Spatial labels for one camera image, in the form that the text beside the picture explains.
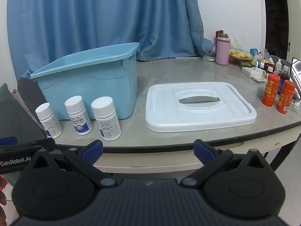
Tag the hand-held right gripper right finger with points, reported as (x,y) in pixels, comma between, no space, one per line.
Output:
(204,151)

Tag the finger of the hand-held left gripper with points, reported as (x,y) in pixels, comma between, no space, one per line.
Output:
(40,144)
(8,141)

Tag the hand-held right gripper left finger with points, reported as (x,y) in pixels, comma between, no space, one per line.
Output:
(92,150)

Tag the white pill bottle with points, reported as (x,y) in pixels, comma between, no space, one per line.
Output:
(107,120)
(49,124)
(78,116)

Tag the white plastic bin lid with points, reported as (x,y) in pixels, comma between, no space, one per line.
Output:
(164,113)

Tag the light blue plastic storage bin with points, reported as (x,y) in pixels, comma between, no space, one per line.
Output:
(89,94)

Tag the grey fabric chair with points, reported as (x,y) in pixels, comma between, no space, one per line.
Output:
(16,120)

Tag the orange crumpled bag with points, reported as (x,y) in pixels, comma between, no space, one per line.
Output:
(1,181)

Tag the green cushion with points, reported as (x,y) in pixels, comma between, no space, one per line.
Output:
(4,90)

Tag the black table leg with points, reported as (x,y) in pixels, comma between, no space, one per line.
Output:
(285,147)

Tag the white flat box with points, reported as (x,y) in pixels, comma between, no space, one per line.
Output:
(252,75)

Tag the orange bottle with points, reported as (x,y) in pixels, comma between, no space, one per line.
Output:
(285,97)
(271,90)

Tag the white stick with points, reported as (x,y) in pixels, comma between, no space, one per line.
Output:
(190,58)

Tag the green yellow carton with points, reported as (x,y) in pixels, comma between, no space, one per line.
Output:
(245,64)

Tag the clear plastic wrapper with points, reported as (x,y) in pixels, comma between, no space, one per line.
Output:
(209,54)

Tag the patterned plate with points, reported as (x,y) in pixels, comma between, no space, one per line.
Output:
(235,57)

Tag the pink thermos bottle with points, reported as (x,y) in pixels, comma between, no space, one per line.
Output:
(222,51)

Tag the yellow chips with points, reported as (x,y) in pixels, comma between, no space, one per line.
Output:
(241,54)

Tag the small white blue bottle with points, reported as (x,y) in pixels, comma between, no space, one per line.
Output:
(260,64)

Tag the small brown bottle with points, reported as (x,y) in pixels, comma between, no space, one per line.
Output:
(270,70)

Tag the dark bottle white cap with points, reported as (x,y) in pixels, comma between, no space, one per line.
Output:
(285,74)

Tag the small clear bottle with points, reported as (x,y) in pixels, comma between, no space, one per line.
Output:
(278,65)

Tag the clear plastic bag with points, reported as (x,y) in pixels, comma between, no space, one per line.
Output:
(237,41)

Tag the black framed mirror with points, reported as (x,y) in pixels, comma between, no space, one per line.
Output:
(296,75)

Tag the blue curtain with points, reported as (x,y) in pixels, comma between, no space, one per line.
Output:
(105,16)

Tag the red wall hook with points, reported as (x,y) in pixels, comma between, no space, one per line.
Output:
(219,32)

